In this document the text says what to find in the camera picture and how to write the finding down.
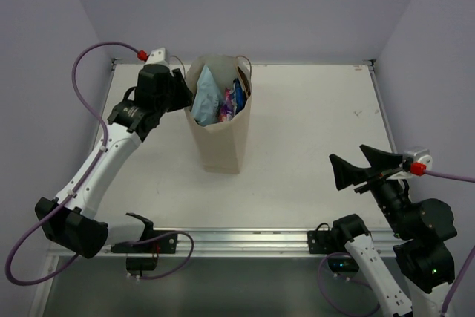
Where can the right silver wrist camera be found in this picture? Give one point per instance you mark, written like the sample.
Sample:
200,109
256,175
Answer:
415,161

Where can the light blue snack bag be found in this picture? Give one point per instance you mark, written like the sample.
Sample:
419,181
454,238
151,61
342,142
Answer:
207,100

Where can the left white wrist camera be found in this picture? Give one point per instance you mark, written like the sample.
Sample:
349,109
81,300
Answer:
159,56

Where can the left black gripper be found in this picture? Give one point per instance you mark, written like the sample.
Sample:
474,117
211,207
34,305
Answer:
175,90

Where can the beige paper bag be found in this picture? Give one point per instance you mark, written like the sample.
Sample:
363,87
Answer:
221,145

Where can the dark blue snack packet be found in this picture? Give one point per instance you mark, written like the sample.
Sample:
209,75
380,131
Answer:
238,96

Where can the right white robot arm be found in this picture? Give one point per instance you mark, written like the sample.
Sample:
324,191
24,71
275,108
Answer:
423,259

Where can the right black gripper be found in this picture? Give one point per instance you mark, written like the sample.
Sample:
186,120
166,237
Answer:
380,162

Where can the brown kettle chips bag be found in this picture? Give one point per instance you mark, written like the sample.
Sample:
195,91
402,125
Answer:
244,82

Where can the aluminium mounting rail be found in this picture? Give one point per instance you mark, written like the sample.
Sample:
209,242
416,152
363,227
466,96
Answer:
233,243

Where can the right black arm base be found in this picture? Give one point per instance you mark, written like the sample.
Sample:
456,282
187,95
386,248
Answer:
321,242

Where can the purple pink candy bag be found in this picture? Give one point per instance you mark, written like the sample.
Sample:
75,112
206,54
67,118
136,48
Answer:
229,106

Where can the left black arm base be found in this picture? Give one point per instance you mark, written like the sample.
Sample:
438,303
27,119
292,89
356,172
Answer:
142,258

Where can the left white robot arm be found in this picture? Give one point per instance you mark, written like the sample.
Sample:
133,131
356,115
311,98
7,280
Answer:
69,219

